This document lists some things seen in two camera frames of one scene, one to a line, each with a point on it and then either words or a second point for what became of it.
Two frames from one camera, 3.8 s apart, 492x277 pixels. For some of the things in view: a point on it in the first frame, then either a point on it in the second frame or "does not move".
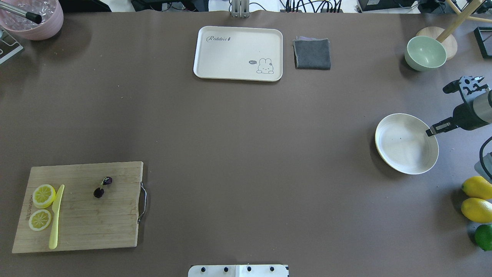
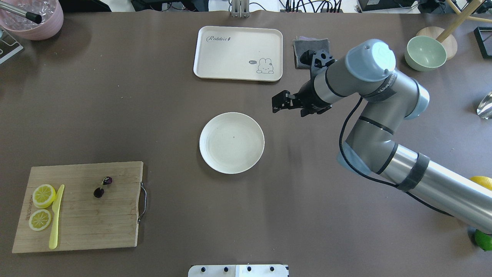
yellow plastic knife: [53, 236] does not move
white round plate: [402, 142] to [231, 142]
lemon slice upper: [43, 196] does not move
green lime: [483, 237] does not move
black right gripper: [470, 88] to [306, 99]
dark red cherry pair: [98, 192] does not move
